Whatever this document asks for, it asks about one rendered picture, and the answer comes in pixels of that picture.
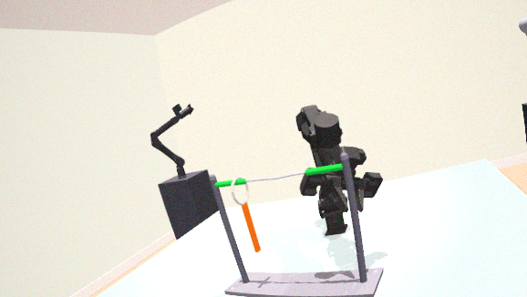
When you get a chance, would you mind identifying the orange tapered handle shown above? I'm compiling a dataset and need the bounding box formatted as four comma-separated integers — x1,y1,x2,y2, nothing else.
232,177,261,252

